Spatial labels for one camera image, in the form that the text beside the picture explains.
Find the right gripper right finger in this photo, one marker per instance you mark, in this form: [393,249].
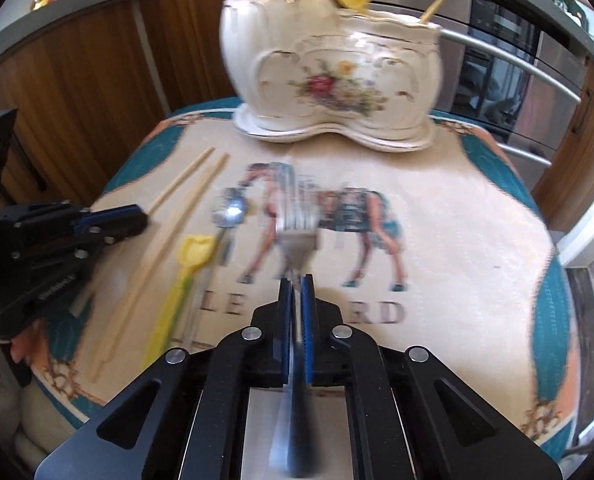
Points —
[410,416]

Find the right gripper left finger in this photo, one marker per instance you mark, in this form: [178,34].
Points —
[185,416]

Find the wooden chopstick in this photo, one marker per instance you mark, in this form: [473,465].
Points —
[155,253]
[88,292]

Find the silver fork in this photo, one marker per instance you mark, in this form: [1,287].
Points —
[293,449]

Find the person's left hand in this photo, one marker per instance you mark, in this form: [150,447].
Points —
[26,353]

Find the yellow plastic spoon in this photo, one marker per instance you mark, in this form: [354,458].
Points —
[193,254]

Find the horse print table cloth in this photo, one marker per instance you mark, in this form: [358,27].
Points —
[444,247]

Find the silver spoon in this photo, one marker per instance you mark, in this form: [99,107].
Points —
[229,213]

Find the wooden cabinet door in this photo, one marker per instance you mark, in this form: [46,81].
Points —
[184,39]

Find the cream floral ceramic utensil holder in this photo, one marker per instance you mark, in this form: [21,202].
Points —
[307,67]

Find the stainless steel oven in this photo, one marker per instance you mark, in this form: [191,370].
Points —
[510,71]

